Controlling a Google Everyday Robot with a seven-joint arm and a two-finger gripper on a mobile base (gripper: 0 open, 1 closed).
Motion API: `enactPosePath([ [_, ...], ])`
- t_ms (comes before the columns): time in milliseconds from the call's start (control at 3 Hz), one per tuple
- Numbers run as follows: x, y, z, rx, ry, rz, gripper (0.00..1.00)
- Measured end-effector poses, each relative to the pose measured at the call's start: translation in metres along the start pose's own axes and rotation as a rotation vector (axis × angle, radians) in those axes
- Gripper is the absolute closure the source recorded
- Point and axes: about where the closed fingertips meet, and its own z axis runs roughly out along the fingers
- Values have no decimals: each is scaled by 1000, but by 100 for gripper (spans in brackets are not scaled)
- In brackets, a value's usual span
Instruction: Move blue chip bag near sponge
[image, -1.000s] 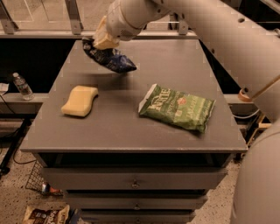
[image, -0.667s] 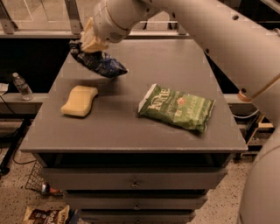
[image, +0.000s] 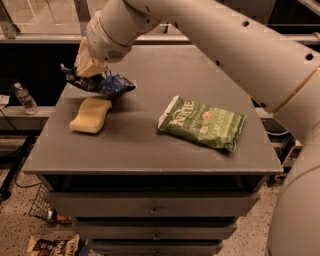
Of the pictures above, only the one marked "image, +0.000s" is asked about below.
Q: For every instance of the grey drawer cabinet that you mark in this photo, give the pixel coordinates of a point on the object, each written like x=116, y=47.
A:
x=131, y=190

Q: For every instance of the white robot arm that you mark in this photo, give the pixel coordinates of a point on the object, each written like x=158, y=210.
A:
x=279, y=74

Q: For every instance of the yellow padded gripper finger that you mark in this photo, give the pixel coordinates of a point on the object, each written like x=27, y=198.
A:
x=86, y=65

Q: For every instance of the blue chip bag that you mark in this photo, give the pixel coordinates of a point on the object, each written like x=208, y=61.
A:
x=107, y=83

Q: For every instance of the metal railing frame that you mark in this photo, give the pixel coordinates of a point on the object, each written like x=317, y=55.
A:
x=68, y=17

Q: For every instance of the yellow sponge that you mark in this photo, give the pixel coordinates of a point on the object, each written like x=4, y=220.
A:
x=91, y=115

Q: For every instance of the clear plastic water bottle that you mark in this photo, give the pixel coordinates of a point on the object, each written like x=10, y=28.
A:
x=25, y=99

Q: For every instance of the brown snack bag on floor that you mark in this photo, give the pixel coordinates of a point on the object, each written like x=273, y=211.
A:
x=41, y=247

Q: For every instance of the green chip bag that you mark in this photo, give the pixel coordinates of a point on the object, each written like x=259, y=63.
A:
x=201, y=123

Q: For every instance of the soda can on floor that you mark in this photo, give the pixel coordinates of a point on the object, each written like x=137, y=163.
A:
x=54, y=217

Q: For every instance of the wire basket on floor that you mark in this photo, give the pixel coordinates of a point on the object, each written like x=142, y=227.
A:
x=40, y=207

